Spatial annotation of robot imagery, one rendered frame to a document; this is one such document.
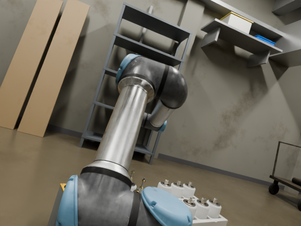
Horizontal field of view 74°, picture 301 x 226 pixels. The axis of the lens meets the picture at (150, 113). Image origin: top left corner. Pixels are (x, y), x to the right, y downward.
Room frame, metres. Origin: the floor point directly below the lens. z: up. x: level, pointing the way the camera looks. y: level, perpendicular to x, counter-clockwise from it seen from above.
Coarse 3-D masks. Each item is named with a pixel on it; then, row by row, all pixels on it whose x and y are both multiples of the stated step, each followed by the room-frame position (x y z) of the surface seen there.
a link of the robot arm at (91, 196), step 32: (128, 64) 0.60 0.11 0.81; (160, 64) 0.63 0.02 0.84; (128, 96) 0.55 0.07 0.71; (128, 128) 0.49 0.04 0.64; (96, 160) 0.44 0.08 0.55; (128, 160) 0.46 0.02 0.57; (64, 192) 0.36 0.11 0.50; (96, 192) 0.37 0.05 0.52; (128, 192) 0.41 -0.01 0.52; (64, 224) 0.34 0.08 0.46; (96, 224) 0.35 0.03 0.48
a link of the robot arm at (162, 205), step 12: (144, 192) 0.40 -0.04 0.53; (156, 192) 0.43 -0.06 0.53; (168, 192) 0.46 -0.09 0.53; (144, 204) 0.39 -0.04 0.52; (156, 204) 0.37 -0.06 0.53; (168, 204) 0.39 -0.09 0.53; (180, 204) 0.42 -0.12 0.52; (132, 216) 0.37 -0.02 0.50; (144, 216) 0.37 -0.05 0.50; (156, 216) 0.36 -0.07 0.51; (168, 216) 0.36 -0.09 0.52; (180, 216) 0.37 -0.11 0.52
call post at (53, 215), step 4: (60, 188) 0.77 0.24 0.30; (60, 192) 0.76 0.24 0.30; (56, 196) 0.79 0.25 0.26; (60, 196) 0.75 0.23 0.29; (56, 200) 0.77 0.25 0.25; (60, 200) 0.74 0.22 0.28; (56, 204) 0.76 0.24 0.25; (56, 208) 0.75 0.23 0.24; (52, 212) 0.78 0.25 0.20; (56, 212) 0.74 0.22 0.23; (52, 216) 0.77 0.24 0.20; (56, 216) 0.74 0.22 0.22; (52, 220) 0.76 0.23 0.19; (48, 224) 0.78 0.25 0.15; (52, 224) 0.75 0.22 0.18
